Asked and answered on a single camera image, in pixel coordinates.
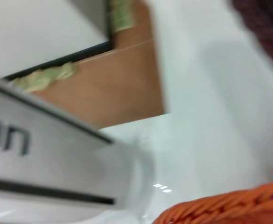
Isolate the dark brown wicker basket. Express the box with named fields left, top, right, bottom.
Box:
left=229, top=0, right=273, bottom=77

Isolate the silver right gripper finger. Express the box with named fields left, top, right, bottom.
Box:
left=0, top=79, right=137, bottom=224

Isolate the orange wicker basket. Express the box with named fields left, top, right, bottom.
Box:
left=154, top=178, right=273, bottom=224

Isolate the green fibrous scrap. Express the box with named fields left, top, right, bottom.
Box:
left=110, top=0, right=137, bottom=33
left=11, top=62, right=80, bottom=94

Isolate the white panel with black edge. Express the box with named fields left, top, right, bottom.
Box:
left=0, top=0, right=115, bottom=81

